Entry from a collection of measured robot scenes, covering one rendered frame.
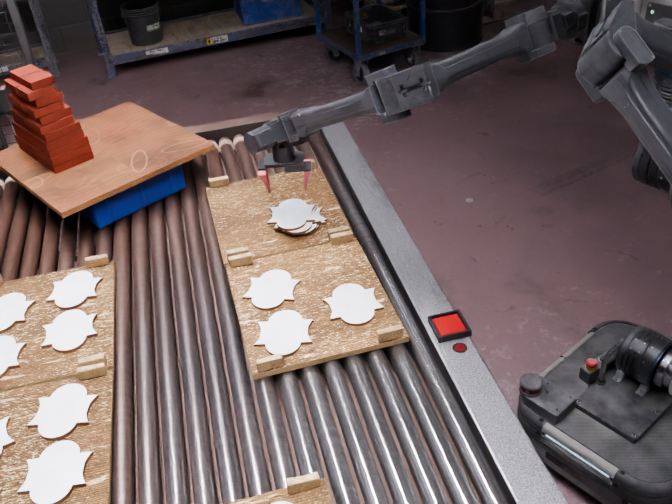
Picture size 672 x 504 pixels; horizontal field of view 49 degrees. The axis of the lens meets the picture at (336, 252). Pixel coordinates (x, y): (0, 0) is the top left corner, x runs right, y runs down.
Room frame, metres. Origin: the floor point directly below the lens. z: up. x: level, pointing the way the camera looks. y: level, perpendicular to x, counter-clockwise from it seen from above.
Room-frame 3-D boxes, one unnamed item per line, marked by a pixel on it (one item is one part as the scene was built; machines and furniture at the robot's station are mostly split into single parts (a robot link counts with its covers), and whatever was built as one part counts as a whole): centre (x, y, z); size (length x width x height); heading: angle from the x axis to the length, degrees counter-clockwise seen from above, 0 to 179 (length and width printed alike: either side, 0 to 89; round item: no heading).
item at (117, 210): (1.97, 0.65, 0.97); 0.31 x 0.31 x 0.10; 40
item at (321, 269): (1.35, 0.07, 0.93); 0.41 x 0.35 x 0.02; 12
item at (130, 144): (2.03, 0.69, 1.03); 0.50 x 0.50 x 0.02; 40
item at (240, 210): (1.76, 0.16, 0.93); 0.41 x 0.35 x 0.02; 12
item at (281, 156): (1.72, 0.11, 1.14); 0.10 x 0.07 x 0.07; 89
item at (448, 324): (1.22, -0.24, 0.92); 0.06 x 0.06 x 0.01; 11
